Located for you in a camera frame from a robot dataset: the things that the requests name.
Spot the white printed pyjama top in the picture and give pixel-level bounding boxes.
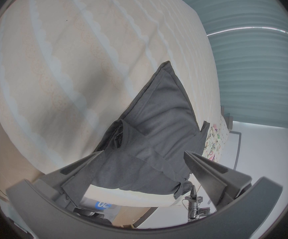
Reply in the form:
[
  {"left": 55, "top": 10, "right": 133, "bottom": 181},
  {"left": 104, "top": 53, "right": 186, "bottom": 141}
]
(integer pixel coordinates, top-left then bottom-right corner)
[{"left": 202, "top": 123, "right": 224, "bottom": 162}]

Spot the black T-shirt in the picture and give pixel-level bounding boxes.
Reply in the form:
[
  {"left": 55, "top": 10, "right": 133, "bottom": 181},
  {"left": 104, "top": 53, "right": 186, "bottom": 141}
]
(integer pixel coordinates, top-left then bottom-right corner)
[{"left": 90, "top": 61, "right": 210, "bottom": 200}]

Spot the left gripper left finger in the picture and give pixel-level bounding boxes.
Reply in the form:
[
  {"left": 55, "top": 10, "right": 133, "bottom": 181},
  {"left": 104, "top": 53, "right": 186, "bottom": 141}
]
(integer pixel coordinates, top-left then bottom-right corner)
[{"left": 37, "top": 150, "right": 106, "bottom": 210}]

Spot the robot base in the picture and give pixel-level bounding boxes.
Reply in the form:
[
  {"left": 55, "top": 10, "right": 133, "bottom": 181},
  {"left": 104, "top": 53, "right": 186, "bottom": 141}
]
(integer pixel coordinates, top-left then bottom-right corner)
[{"left": 73, "top": 196, "right": 121, "bottom": 225}]

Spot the bed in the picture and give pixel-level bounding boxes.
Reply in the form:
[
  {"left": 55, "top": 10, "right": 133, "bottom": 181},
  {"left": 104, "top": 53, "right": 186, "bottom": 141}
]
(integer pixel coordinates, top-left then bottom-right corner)
[{"left": 0, "top": 0, "right": 241, "bottom": 227}]

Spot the blue-green curtain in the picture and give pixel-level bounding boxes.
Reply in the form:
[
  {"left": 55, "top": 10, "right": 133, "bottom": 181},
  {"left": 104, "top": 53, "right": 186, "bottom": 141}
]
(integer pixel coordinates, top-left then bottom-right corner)
[
  {"left": 159, "top": 0, "right": 288, "bottom": 35},
  {"left": 207, "top": 29, "right": 288, "bottom": 130}
]

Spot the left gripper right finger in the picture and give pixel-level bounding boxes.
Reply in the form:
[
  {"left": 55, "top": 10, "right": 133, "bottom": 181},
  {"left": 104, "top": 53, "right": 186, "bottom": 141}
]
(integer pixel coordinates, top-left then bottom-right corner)
[{"left": 184, "top": 151, "right": 253, "bottom": 213}]

